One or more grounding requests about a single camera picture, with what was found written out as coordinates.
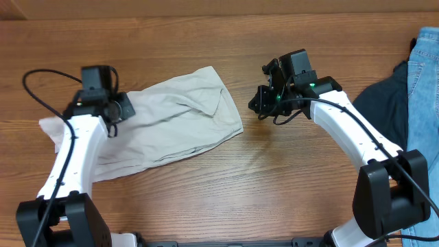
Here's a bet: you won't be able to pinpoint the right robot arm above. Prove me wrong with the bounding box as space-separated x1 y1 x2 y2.
248 49 437 246

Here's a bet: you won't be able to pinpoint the beige shorts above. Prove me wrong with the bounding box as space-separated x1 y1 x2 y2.
38 65 244 183

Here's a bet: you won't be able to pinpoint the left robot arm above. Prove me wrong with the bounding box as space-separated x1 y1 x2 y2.
16 65 145 247

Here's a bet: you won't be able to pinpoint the dark navy shirt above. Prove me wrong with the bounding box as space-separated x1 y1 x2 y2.
353 59 408 150

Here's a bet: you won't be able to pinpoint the blue denim jeans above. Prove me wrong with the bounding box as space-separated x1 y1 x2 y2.
399 27 439 247

